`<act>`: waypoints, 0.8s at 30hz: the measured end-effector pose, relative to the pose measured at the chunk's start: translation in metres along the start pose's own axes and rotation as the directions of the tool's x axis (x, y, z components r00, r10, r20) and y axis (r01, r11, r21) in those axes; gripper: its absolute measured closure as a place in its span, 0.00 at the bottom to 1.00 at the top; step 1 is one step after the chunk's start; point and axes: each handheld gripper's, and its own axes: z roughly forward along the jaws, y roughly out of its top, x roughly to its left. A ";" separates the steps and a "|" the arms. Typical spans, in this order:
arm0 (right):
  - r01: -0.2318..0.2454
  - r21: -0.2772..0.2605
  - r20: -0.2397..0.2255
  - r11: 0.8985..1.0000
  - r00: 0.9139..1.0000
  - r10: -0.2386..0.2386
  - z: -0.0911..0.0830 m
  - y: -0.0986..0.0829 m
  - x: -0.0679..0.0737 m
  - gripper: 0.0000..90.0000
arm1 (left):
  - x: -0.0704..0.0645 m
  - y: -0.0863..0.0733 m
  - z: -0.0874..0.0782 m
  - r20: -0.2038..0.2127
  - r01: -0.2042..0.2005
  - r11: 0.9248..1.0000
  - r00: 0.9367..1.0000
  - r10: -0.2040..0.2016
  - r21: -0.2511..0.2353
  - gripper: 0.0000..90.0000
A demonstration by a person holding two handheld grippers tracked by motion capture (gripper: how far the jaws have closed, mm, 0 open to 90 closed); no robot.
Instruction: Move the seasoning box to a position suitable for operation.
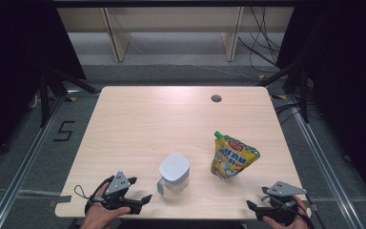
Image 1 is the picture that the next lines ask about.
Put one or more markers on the light wooden shelf unit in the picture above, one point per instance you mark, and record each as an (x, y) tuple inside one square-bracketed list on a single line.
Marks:
[(117, 35)]

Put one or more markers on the grey tape strip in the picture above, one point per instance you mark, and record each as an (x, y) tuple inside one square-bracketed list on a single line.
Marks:
[(60, 200)]

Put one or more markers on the black metal stand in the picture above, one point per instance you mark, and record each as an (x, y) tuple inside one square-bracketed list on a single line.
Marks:
[(303, 92), (46, 95)]

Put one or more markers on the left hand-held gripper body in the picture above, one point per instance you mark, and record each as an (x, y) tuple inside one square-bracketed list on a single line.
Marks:
[(117, 186)]

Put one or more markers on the person's left hand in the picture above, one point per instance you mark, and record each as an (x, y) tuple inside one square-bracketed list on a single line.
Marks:
[(98, 218)]

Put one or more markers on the black curtain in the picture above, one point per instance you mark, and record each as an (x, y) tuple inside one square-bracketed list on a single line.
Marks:
[(16, 63), (346, 79)]

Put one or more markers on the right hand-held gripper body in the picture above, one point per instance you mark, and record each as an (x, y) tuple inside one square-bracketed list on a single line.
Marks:
[(282, 189)]

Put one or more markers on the yellow pouch with green cap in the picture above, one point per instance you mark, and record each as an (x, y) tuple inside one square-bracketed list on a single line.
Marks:
[(232, 157)]

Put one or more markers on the person's right hand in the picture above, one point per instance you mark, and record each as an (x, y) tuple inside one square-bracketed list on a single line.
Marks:
[(300, 219)]

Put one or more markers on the metal floor rail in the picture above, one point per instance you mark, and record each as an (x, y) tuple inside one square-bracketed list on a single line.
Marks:
[(22, 168), (324, 159)]

